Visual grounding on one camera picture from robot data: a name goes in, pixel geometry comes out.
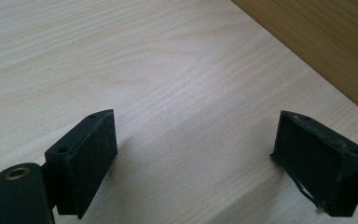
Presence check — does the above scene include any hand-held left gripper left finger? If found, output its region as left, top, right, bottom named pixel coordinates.
left=45, top=108, right=118, bottom=219

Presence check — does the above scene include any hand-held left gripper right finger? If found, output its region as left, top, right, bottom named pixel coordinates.
left=269, top=110, right=358, bottom=217

